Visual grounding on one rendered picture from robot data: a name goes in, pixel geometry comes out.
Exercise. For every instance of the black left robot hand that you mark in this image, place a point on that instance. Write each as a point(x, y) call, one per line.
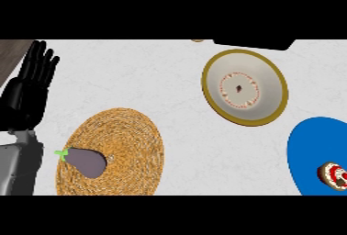
point(24, 91)

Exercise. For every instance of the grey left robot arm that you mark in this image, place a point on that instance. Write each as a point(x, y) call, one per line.
point(18, 165)

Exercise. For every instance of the gold-rimmed white bowl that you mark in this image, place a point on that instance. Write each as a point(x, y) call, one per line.
point(244, 87)

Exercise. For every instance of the blue plate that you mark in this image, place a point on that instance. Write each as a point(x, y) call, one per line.
point(316, 147)

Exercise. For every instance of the purple eggplant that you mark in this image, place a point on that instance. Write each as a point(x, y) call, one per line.
point(88, 162)

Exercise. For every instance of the woven wicker round placemat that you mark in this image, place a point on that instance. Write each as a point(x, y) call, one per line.
point(121, 147)

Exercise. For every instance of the small tan object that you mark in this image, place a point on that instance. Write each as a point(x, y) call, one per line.
point(197, 40)

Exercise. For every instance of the black appliance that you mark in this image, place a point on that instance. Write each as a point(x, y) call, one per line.
point(253, 43)

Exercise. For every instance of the brown frosted cupcake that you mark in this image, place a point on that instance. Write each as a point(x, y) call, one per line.
point(334, 175)

